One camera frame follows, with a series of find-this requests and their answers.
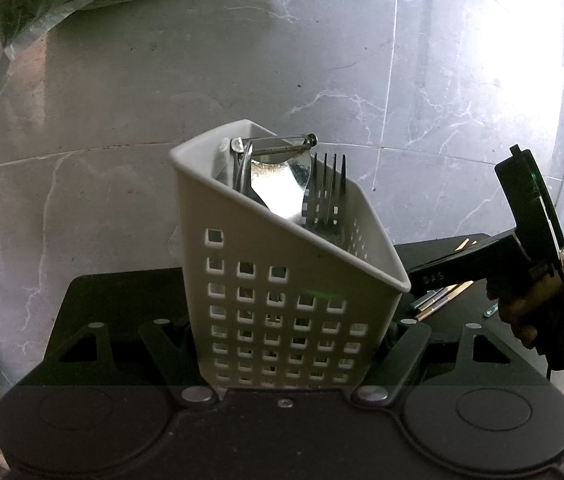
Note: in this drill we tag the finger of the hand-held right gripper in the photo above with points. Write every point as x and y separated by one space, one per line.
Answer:
461 260

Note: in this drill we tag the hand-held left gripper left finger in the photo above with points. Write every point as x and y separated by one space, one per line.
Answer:
167 350

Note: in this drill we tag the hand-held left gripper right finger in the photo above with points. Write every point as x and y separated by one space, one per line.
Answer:
411 345

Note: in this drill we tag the white perforated utensil basket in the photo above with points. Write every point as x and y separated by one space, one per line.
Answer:
262 260

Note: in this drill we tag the silver fork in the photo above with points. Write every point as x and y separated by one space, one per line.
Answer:
319 210

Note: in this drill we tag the metal peeler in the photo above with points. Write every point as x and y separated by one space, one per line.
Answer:
272 147

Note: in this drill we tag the person's right hand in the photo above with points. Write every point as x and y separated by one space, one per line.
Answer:
526 300

